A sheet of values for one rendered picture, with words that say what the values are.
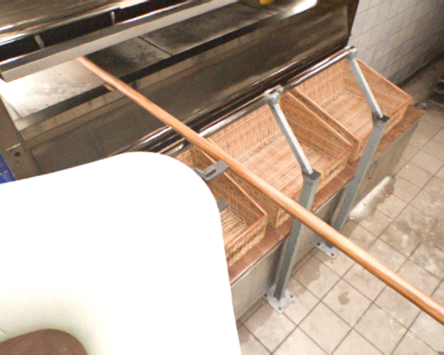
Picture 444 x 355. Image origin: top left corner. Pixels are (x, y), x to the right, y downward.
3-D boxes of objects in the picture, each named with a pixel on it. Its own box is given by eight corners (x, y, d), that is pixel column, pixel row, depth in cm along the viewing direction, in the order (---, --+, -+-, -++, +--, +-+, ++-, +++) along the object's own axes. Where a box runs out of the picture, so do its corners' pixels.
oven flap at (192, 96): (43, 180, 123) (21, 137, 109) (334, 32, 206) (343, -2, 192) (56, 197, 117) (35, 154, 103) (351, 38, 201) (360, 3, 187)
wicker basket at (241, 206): (88, 245, 145) (67, 202, 124) (191, 177, 171) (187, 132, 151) (160, 330, 120) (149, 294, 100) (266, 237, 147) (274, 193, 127)
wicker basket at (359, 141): (278, 123, 201) (284, 80, 181) (332, 87, 228) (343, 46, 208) (352, 166, 177) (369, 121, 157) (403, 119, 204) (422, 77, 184)
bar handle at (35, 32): (3, 67, 79) (1, 66, 80) (126, 26, 95) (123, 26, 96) (-11, 42, 76) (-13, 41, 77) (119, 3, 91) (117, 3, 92)
